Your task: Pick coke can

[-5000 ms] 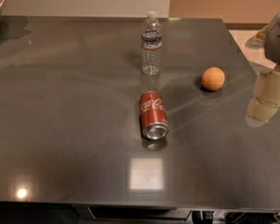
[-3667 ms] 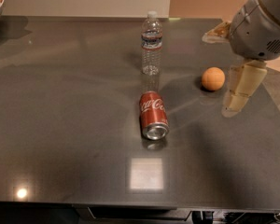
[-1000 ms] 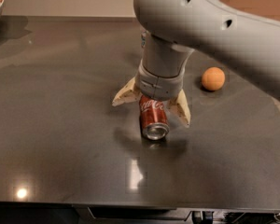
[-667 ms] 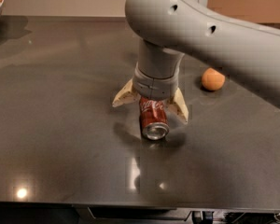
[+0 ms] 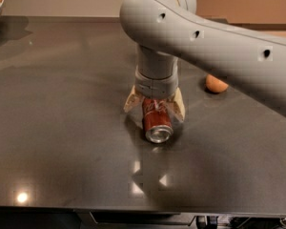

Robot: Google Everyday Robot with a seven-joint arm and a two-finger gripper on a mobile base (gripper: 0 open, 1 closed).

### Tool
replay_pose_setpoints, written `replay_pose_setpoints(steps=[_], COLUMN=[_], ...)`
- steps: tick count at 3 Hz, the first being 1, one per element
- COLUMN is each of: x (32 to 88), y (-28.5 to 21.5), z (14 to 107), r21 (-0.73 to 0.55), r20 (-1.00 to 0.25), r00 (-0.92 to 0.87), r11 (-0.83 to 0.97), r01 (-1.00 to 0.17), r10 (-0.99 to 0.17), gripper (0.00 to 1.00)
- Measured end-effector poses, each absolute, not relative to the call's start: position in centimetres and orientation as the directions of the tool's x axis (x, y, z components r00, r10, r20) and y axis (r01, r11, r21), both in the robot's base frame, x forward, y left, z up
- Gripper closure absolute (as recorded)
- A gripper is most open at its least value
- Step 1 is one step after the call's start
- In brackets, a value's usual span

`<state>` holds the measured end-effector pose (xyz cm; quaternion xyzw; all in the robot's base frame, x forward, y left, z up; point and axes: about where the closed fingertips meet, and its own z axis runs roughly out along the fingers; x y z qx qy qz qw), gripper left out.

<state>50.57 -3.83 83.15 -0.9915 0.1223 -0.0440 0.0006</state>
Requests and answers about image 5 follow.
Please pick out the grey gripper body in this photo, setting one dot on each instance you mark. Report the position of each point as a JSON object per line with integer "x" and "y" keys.
{"x": 155, "y": 86}

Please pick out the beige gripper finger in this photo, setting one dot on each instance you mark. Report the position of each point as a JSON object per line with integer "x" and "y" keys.
{"x": 134, "y": 98}
{"x": 175, "y": 105}

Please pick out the red coke can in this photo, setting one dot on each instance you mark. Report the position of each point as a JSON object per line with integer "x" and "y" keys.
{"x": 156, "y": 121}

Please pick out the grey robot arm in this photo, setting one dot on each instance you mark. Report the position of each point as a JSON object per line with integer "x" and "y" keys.
{"x": 165, "y": 30}

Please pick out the orange fruit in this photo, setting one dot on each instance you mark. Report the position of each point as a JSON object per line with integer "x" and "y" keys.
{"x": 215, "y": 85}

